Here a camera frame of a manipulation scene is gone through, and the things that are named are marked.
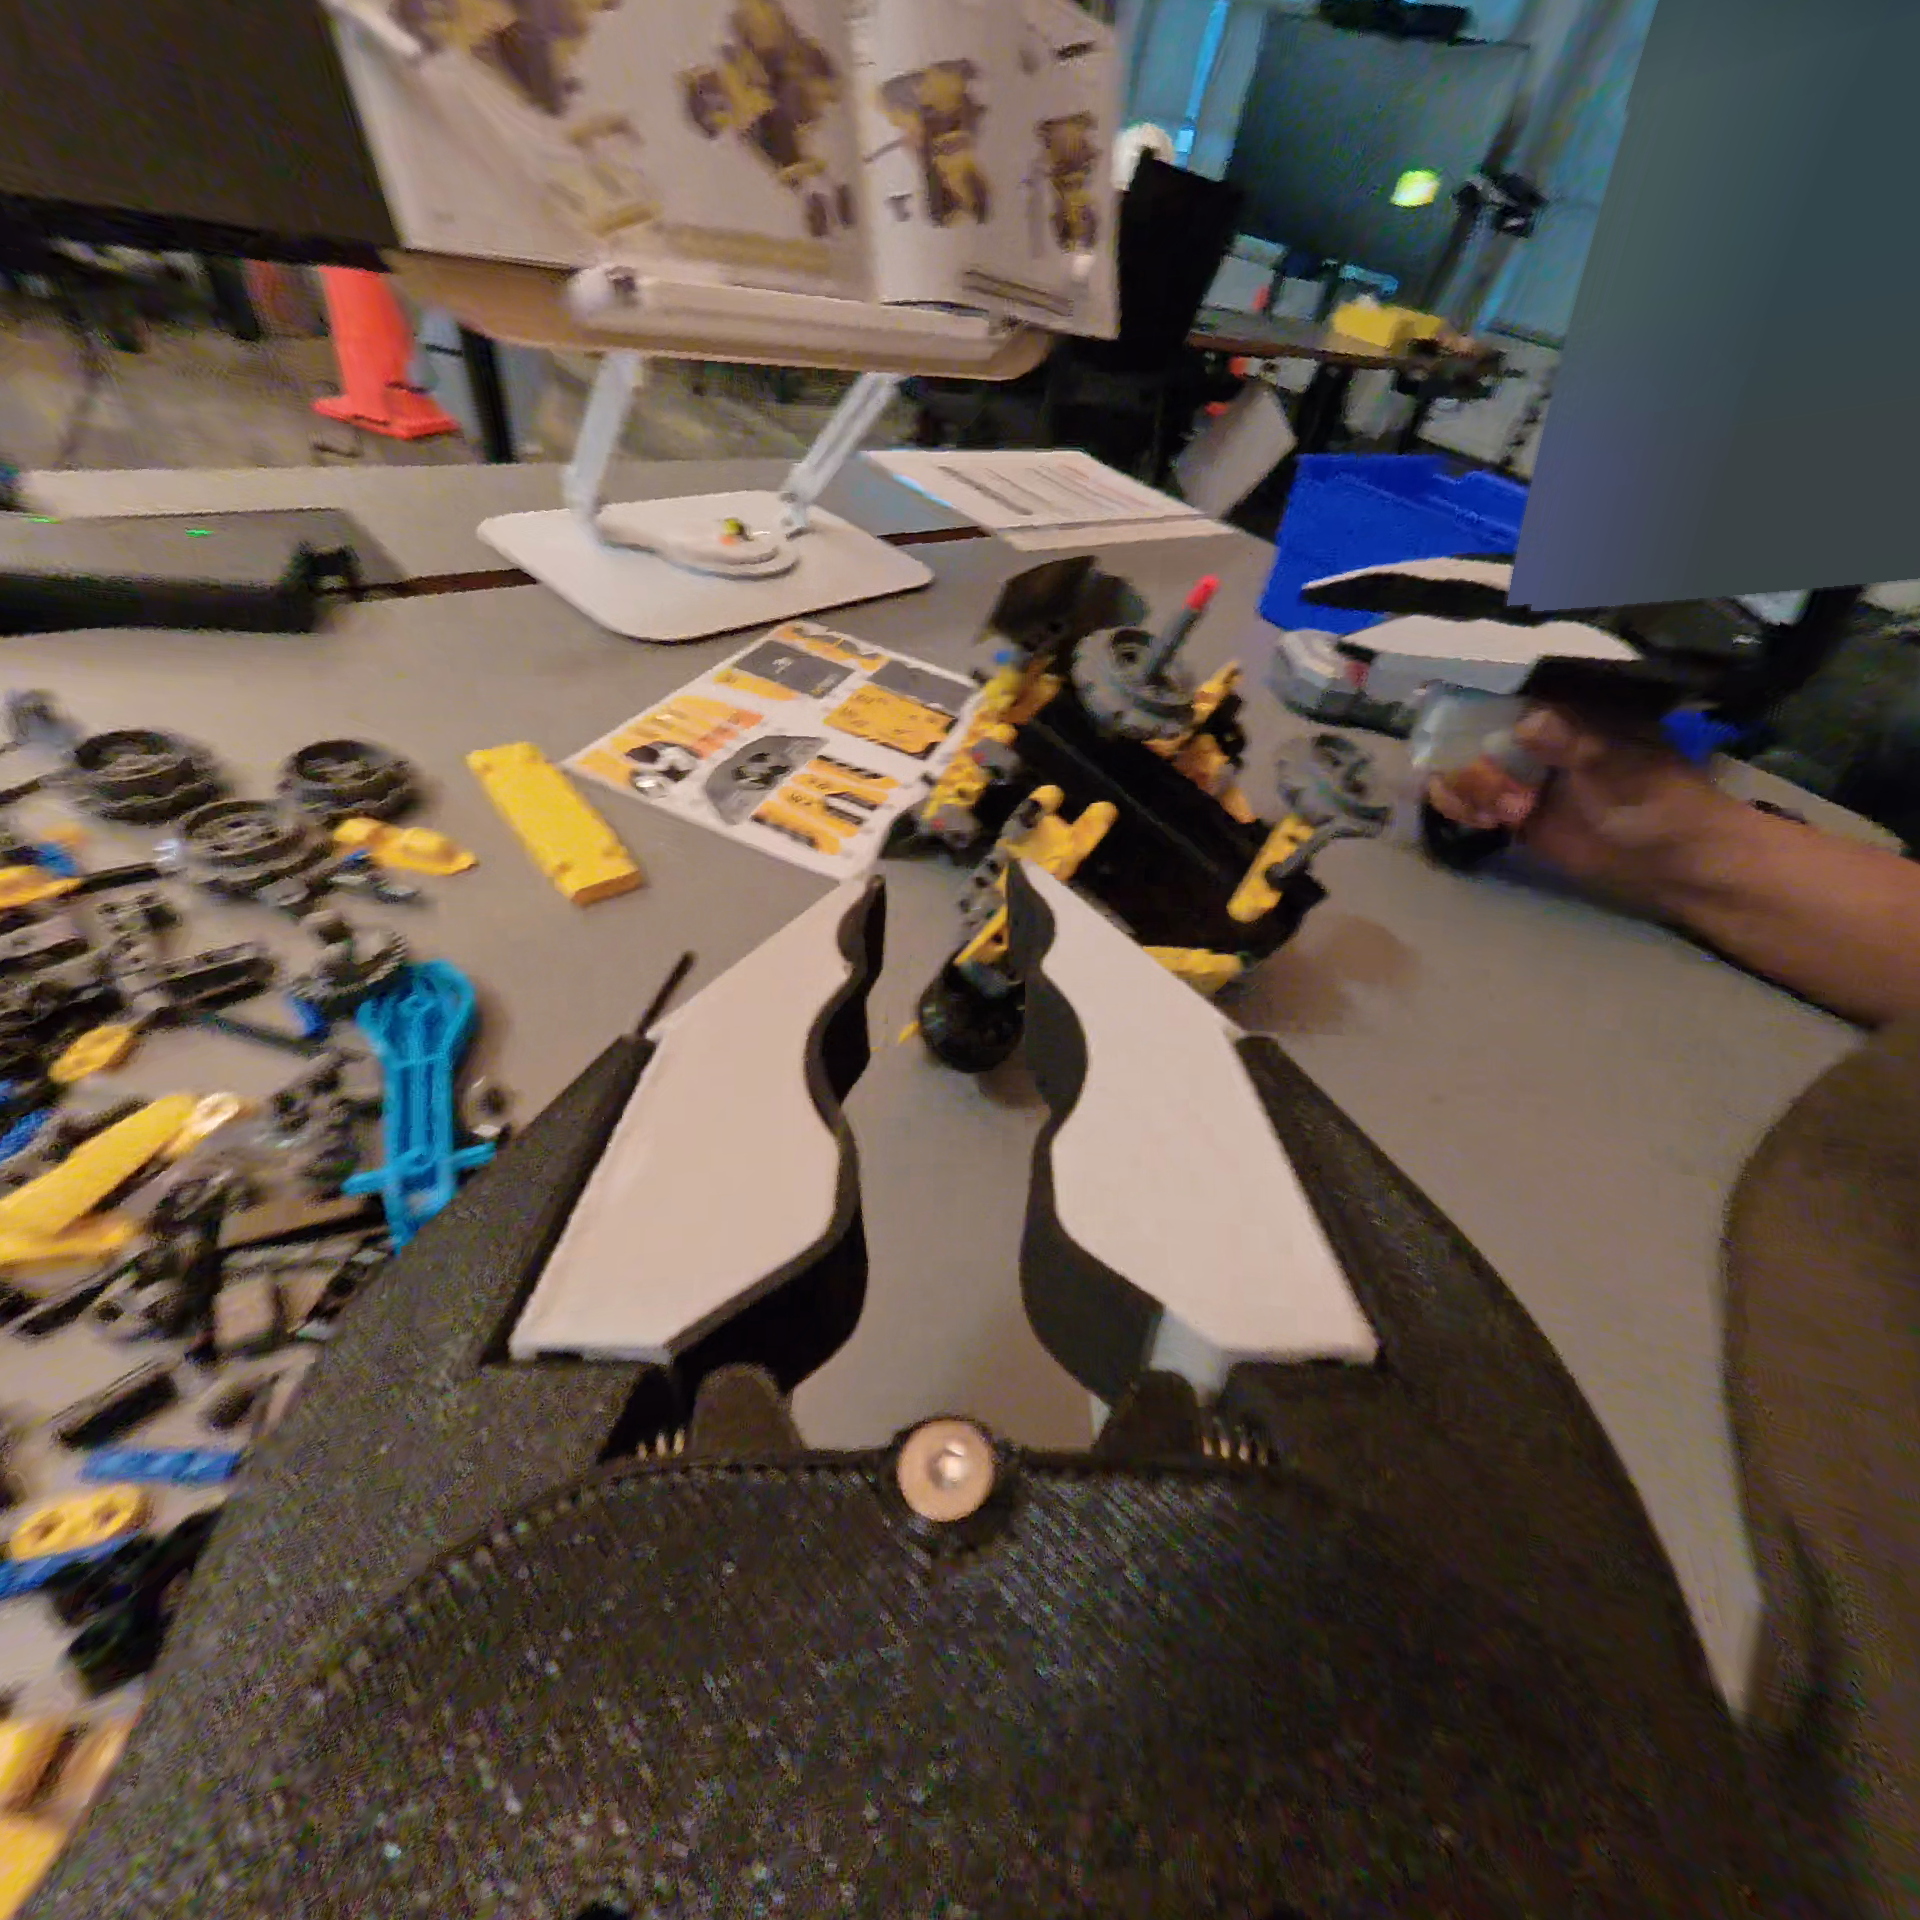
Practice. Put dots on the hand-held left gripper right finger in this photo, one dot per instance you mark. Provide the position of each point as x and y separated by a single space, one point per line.
1200 1200

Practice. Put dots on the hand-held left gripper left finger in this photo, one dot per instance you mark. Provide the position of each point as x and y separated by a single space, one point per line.
674 1200

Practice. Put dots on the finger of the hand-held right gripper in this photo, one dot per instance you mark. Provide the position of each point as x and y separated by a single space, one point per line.
1424 579
1501 644

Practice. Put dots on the yellow black toy vehicle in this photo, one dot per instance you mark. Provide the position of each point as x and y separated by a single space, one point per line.
1142 840

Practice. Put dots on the person's right forearm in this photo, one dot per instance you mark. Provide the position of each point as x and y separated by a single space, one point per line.
1799 901

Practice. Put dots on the person's right hand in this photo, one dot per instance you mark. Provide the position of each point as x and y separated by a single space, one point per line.
1606 803

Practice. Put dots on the blue plastic bin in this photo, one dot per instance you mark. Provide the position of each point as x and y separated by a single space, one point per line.
1382 523

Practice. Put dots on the grey battery block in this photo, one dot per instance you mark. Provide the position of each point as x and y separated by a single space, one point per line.
1328 681

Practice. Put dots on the black axle rod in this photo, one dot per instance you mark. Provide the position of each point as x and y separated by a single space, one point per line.
667 993

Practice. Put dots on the blue plastic separator tool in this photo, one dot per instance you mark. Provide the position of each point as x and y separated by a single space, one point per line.
411 1050

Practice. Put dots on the printed white paper sheet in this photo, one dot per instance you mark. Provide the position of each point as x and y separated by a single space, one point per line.
1050 493

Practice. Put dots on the yellow flat building plate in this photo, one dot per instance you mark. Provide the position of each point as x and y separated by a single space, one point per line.
555 826

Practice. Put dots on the black office chair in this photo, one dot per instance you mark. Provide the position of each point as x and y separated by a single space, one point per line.
1178 270

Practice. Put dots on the dark computer monitor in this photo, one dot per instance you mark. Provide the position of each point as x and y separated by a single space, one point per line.
1349 148

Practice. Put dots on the yellow sticker sheet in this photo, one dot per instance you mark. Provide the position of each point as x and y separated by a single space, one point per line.
779 750

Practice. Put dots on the white book stand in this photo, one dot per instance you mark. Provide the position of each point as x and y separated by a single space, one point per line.
674 585

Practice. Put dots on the person's brown sweater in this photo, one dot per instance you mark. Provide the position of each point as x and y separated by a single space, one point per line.
1829 1348

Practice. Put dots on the pile of loose building pieces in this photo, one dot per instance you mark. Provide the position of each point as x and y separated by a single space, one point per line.
135 780

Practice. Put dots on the building instruction booklet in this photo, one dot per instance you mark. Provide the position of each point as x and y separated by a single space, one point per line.
721 148

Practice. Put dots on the orange traffic cone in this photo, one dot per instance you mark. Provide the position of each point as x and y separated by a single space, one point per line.
375 346

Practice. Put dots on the black divider panel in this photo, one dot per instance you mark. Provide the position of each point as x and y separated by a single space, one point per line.
150 106

